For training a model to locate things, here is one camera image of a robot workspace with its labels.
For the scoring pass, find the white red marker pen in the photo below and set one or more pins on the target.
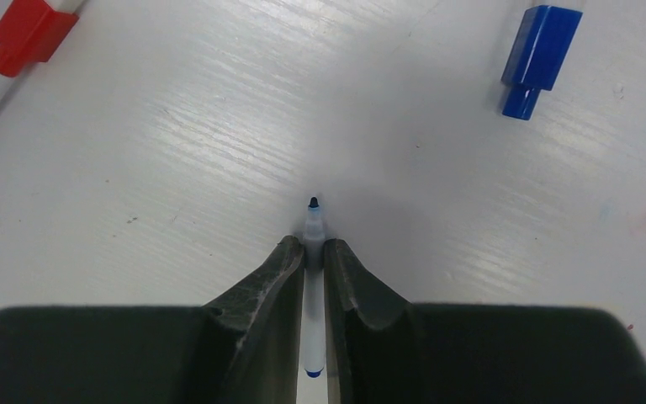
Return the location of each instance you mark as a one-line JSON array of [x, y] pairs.
[[65, 6]]

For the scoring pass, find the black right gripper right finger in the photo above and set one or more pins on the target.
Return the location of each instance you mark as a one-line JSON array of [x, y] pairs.
[[381, 348]]

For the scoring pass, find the blue pen cap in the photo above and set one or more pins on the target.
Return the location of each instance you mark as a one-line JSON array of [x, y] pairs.
[[537, 55]]

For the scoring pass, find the red pen cap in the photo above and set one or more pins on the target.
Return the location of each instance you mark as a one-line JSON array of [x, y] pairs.
[[30, 33]]

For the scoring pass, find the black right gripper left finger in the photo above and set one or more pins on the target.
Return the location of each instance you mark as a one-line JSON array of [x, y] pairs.
[[241, 347]]

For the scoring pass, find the white blue marker pen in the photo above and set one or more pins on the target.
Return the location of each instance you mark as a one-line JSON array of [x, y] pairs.
[[314, 324]]

